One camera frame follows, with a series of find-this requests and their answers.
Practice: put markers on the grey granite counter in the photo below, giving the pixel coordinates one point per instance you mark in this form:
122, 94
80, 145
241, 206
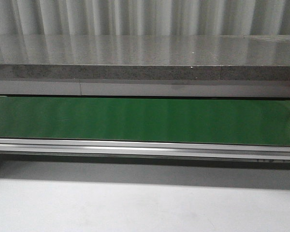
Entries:
147, 66

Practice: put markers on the green conveyor belt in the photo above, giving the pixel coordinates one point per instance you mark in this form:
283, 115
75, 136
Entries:
227, 129

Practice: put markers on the white curtain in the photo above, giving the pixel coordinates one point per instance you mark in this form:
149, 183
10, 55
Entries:
145, 17

